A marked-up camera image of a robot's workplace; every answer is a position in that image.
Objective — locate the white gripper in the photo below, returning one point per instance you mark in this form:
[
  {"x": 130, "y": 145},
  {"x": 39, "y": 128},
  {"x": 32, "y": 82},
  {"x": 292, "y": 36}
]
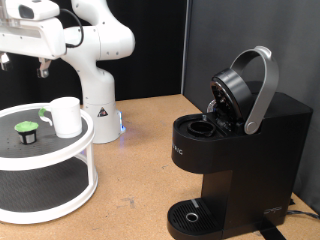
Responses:
[{"x": 33, "y": 40}]

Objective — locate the green-lidded reusable coffee pod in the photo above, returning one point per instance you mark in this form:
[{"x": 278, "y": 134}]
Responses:
[{"x": 26, "y": 128}]

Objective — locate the black Keurig coffee machine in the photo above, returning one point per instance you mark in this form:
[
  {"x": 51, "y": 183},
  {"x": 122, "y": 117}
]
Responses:
[{"x": 246, "y": 160}]

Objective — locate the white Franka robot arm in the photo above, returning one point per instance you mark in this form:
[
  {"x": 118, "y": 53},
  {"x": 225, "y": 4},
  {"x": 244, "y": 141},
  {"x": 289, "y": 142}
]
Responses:
[{"x": 100, "y": 83}]

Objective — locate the white two-tier turntable shelf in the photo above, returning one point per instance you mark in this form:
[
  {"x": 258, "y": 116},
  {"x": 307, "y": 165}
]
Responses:
[{"x": 43, "y": 160}]

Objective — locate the black curtain backdrop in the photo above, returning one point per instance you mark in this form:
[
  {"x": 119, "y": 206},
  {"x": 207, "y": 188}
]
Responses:
[{"x": 156, "y": 50}]

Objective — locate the water tank with black lid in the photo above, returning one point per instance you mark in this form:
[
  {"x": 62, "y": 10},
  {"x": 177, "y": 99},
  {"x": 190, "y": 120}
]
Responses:
[{"x": 256, "y": 88}]

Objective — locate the black tape strip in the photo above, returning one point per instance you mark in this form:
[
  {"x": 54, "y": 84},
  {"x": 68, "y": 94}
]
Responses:
[{"x": 270, "y": 231}]

